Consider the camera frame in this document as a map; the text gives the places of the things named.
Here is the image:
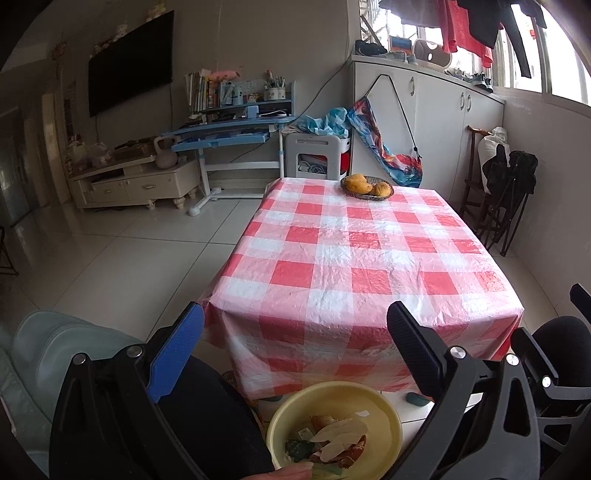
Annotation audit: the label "blue study desk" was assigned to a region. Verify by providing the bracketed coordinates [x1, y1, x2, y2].
[154, 82, 297, 217]

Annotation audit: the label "yellow plastic basin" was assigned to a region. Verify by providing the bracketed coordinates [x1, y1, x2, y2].
[266, 381, 402, 479]

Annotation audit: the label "cream tv cabinet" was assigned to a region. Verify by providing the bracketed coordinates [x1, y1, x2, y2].
[69, 156, 200, 210]

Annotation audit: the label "yellow mango right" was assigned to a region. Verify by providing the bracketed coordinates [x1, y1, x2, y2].
[370, 181, 393, 198]

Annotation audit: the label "yellow mango left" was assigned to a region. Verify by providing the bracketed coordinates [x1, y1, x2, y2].
[342, 174, 373, 195]

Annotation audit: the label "row of books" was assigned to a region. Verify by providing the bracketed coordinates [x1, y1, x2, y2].
[184, 69, 238, 115]

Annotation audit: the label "black jacket on chair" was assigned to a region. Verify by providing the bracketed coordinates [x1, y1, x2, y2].
[479, 143, 540, 257]

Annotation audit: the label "dark wooden folding chair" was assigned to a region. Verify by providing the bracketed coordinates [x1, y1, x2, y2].
[459, 125, 489, 231]

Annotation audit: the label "yellow mango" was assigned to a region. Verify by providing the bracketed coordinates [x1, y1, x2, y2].
[342, 174, 373, 195]
[370, 181, 393, 198]

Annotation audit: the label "pink kettlebell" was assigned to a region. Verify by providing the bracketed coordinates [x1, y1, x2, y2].
[153, 136, 180, 170]

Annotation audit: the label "black hanging clothes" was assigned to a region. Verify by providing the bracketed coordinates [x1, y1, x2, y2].
[380, 0, 547, 79]

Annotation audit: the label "red snack bag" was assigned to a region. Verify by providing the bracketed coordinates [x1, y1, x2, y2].
[310, 435, 367, 469]

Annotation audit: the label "black wall television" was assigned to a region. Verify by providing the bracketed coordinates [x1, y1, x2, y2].
[88, 11, 174, 117]

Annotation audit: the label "white wall cabinet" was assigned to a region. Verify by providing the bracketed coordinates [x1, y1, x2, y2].
[349, 55, 504, 208]

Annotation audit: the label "white pen holder cup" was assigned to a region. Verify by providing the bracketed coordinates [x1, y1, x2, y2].
[263, 87, 287, 101]

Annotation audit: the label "person's left hand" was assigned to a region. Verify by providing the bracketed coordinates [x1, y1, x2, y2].
[243, 462, 314, 480]

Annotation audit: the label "colourful hanging bag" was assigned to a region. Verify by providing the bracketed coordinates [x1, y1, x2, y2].
[346, 73, 423, 188]

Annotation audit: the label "red white checkered tablecloth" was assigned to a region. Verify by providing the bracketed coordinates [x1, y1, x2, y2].
[201, 178, 524, 400]

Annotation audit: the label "white plastic stool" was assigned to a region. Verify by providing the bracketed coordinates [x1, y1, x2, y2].
[284, 133, 351, 180]

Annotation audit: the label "long white paper wrapper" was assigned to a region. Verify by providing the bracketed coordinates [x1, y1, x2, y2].
[310, 418, 368, 446]

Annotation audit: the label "light blue cloth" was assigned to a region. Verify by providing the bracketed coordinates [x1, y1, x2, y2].
[297, 107, 351, 139]

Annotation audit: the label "red hanging garment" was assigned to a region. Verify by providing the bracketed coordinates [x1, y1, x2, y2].
[437, 0, 493, 68]

